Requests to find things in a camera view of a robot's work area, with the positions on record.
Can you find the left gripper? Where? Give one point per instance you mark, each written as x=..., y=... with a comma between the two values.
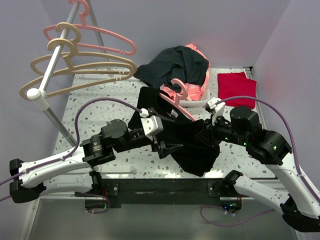
x=165, y=149

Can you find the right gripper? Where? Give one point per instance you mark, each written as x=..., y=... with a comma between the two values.
x=214, y=140

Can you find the black shorts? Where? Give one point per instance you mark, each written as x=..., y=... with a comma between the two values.
x=195, y=157

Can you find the pink hanger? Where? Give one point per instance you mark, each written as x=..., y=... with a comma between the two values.
x=59, y=26
x=179, y=96

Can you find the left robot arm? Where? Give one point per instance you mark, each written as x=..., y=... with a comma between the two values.
x=76, y=170

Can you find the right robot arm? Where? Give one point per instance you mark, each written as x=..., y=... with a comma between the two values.
x=297, y=206

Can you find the upper beige hanger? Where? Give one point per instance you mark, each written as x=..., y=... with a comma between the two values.
x=76, y=51

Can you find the beige hanger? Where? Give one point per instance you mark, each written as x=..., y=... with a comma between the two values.
x=121, y=72
x=76, y=51

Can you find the lower beige hanger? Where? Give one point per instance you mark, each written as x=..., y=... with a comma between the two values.
x=121, y=72

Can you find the white plastic basket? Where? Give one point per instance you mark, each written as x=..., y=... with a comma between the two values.
x=197, y=103

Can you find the pink garment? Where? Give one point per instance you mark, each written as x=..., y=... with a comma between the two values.
x=195, y=92

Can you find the red folded cloth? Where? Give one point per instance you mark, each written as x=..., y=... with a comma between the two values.
x=236, y=84

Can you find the dark teal garment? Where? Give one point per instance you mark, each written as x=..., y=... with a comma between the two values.
x=180, y=62

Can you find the metal clothes rack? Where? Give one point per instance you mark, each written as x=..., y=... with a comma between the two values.
x=44, y=67

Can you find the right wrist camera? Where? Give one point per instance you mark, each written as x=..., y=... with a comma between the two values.
x=215, y=108

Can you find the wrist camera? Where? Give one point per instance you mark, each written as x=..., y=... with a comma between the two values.
x=215, y=108
x=151, y=122

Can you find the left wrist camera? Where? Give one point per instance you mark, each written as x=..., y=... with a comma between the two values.
x=151, y=122

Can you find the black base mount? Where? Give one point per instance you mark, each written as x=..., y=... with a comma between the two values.
x=165, y=191

